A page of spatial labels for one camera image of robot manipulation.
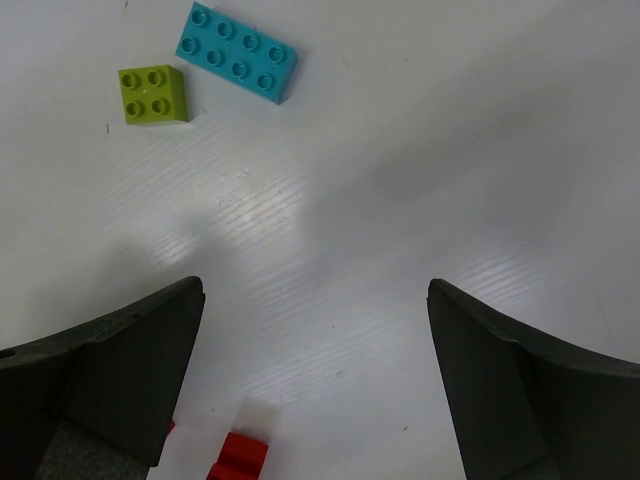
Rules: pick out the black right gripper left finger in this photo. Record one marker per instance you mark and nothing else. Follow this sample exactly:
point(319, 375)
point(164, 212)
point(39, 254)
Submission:
point(96, 401)

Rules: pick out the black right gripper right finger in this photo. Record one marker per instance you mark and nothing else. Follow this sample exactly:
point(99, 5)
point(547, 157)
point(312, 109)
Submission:
point(528, 405)

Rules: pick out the lime green 2x2 lego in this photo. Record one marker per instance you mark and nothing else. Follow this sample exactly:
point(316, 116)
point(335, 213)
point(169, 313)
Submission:
point(153, 95)

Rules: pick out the small red 2x2 lego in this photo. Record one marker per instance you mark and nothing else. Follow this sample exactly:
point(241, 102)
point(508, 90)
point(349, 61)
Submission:
point(240, 458)

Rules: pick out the cyan 2x4 lego brick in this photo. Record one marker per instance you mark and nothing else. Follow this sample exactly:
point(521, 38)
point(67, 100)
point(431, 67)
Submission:
point(237, 53)

